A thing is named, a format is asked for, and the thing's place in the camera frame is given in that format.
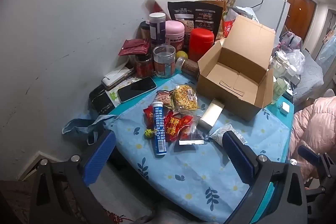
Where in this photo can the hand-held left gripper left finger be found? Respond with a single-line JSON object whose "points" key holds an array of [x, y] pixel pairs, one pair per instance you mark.
{"points": [[102, 150]]}

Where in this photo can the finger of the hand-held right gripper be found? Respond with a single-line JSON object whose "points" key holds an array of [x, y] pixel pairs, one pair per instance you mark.
{"points": [[316, 186], [309, 158]]}

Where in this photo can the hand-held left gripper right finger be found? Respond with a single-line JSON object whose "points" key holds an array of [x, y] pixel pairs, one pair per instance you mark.
{"points": [[237, 154]]}

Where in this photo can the white floral packet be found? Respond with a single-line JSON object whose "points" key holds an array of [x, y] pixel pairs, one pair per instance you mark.
{"points": [[218, 134]]}

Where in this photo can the clear zip bag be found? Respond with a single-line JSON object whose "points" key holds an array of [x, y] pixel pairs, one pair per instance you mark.
{"points": [[197, 136]]}

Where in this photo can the small gold box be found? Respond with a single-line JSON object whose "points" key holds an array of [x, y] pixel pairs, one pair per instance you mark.
{"points": [[211, 115]]}

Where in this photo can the plump red snack packet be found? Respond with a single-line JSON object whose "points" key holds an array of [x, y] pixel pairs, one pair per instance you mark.
{"points": [[148, 117]]}

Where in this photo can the red gold-print snack packet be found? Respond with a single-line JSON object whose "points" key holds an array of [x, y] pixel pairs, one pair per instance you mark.
{"points": [[187, 127], [172, 127]]}

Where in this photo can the blue tablet tube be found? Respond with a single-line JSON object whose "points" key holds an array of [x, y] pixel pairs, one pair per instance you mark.
{"points": [[159, 129]]}

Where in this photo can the yellow waffle packet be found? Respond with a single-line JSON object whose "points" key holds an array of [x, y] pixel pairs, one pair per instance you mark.
{"points": [[185, 99]]}

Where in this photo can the nut snack packet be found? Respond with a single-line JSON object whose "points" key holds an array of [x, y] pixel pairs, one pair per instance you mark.
{"points": [[164, 98]]}

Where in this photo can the cardboard box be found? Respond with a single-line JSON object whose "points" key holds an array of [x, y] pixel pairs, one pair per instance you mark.
{"points": [[246, 40]]}

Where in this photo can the pink quilted jacket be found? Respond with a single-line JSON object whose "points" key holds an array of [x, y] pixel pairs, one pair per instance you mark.
{"points": [[312, 124]]}

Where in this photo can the black box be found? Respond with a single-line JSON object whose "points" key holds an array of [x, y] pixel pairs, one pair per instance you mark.
{"points": [[99, 103]]}

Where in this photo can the green yellow wrapped candy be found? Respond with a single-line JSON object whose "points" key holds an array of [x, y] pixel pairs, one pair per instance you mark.
{"points": [[148, 133]]}

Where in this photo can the white green printed card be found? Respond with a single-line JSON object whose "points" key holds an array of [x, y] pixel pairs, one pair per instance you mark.
{"points": [[113, 99]]}

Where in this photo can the white charger adapter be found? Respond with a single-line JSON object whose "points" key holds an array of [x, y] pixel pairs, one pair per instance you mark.
{"points": [[284, 109]]}

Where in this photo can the blue floral tablecloth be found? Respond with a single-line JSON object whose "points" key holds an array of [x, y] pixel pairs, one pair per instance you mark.
{"points": [[183, 174]]}

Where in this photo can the white case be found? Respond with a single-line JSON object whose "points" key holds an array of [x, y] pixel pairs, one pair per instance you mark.
{"points": [[110, 81]]}

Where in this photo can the black smartphone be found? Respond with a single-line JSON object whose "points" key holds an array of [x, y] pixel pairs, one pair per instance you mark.
{"points": [[136, 89]]}

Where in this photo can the pale green bottle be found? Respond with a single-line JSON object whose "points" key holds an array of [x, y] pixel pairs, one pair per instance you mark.
{"points": [[279, 90]]}

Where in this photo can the grey quilt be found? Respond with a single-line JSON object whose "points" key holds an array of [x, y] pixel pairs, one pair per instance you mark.
{"points": [[311, 77]]}

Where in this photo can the dark jar red label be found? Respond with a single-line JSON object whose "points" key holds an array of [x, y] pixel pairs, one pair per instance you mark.
{"points": [[144, 66]]}

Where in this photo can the clear plastic bag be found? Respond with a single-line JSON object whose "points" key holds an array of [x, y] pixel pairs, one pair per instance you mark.
{"points": [[296, 61]]}

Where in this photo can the white pitcher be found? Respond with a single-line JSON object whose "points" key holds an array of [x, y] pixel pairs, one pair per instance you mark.
{"points": [[280, 64]]}

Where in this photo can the brown glass bottle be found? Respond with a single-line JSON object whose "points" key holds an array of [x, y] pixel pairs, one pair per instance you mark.
{"points": [[187, 67]]}

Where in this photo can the clear plastic jar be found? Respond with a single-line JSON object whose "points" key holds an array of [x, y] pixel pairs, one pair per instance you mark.
{"points": [[164, 64]]}

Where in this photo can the dark red sachets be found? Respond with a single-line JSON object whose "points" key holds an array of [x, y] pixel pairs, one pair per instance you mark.
{"points": [[132, 47]]}

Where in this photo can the yellow-green fruit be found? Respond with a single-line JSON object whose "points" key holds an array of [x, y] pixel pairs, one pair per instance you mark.
{"points": [[182, 54]]}

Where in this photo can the red canister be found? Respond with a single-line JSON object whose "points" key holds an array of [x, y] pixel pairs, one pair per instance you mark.
{"points": [[201, 44]]}

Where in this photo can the pink floral bag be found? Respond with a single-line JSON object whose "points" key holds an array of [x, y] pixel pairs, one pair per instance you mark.
{"points": [[290, 41]]}

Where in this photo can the red snack bag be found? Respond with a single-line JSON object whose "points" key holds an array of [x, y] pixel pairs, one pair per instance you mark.
{"points": [[227, 27]]}

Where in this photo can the dark brown jar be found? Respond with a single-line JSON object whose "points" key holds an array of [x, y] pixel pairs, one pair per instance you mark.
{"points": [[144, 29]]}

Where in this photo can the purple jar white lid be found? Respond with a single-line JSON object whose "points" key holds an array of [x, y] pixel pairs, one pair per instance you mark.
{"points": [[157, 28]]}

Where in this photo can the pink jar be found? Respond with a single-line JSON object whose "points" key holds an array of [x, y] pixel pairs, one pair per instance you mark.
{"points": [[174, 32]]}

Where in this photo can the white crumpled bags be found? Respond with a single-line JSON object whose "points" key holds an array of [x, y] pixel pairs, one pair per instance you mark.
{"points": [[242, 14]]}

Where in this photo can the brown door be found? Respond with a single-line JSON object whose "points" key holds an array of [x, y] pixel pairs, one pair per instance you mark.
{"points": [[302, 12]]}

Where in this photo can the black snack pouch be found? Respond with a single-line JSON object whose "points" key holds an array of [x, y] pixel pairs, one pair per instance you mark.
{"points": [[189, 15]]}

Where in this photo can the white refrigerator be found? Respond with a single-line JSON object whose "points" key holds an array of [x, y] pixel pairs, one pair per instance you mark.
{"points": [[273, 11]]}

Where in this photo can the brown kraft bag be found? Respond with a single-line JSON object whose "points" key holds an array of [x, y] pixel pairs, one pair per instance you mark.
{"points": [[219, 7]]}

